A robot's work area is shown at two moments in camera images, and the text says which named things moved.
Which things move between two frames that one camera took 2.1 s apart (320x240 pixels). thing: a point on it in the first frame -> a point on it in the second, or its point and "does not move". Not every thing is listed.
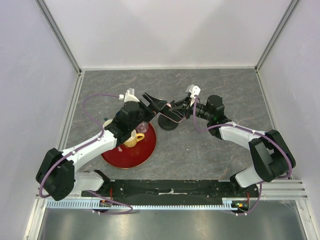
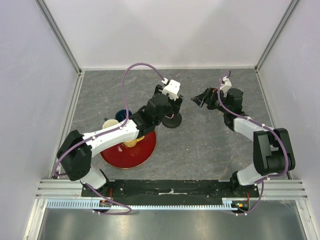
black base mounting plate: x=166 y=189 does not move
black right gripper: x=186 y=110 -> x=209 y=94
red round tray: x=129 y=158 does not move
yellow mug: x=134 y=137 does not move
